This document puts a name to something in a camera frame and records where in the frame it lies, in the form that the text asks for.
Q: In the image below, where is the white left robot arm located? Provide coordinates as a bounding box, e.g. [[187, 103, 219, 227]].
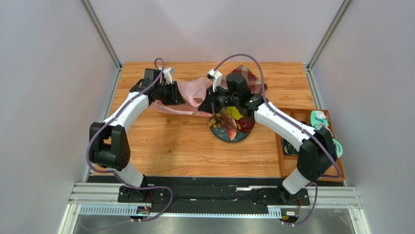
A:
[[86, 67, 185, 189]]

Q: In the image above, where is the fake watermelon slice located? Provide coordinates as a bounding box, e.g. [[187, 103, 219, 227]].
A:
[[227, 128, 238, 141]]

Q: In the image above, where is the yellow green fake mango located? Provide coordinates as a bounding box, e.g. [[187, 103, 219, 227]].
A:
[[227, 107, 244, 121]]

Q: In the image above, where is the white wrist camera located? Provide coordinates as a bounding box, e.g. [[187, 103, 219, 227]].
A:
[[161, 67, 174, 85], [207, 69, 223, 92]]

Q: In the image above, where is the green white sock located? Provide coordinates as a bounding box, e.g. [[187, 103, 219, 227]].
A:
[[310, 110, 333, 135], [333, 139, 343, 158]]

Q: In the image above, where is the red plaid cloth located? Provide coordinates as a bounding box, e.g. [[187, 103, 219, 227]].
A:
[[220, 65, 263, 94]]

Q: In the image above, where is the lower green white sock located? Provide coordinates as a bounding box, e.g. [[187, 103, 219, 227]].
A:
[[333, 139, 343, 158]]

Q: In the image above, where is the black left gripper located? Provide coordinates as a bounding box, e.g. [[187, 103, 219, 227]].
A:
[[154, 81, 186, 107]]

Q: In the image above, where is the fake grape bunch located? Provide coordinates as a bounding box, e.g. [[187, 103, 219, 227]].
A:
[[208, 109, 238, 132]]

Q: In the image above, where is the red fake apple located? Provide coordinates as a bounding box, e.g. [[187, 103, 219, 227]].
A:
[[237, 117, 255, 133]]

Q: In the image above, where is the pink plastic bag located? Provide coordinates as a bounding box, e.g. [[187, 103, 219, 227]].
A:
[[150, 78, 212, 117]]

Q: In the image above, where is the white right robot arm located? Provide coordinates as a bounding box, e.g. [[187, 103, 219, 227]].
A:
[[198, 70, 341, 195]]

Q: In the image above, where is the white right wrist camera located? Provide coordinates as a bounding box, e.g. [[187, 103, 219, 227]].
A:
[[207, 69, 223, 92]]

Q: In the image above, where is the wooden compartment tray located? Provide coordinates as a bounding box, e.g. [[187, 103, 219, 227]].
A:
[[276, 108, 346, 182]]

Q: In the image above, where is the blue patterned rolled sock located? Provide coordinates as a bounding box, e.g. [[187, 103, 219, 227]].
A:
[[282, 138, 299, 156]]

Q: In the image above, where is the upper green white sock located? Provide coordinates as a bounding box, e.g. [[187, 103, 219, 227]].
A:
[[310, 110, 333, 135]]

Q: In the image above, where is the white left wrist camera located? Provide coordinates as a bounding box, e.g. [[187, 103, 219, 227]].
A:
[[161, 67, 174, 85]]

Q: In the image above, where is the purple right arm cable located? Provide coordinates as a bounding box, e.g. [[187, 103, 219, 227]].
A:
[[212, 53, 343, 227]]

